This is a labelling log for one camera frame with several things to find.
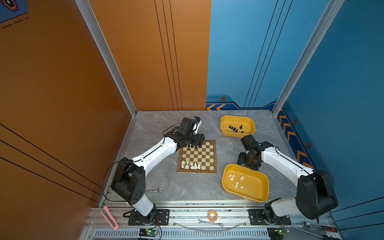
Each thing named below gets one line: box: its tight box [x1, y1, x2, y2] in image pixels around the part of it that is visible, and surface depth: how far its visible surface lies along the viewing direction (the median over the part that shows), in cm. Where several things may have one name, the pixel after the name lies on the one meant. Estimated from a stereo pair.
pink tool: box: [100, 206, 120, 231], surface depth 75 cm
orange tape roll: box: [207, 210, 218, 223], surface depth 76 cm
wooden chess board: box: [177, 139, 217, 174], surface depth 93 cm
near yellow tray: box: [222, 163, 270, 203], surface depth 85 cm
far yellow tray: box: [220, 115, 256, 138], surface depth 111 cm
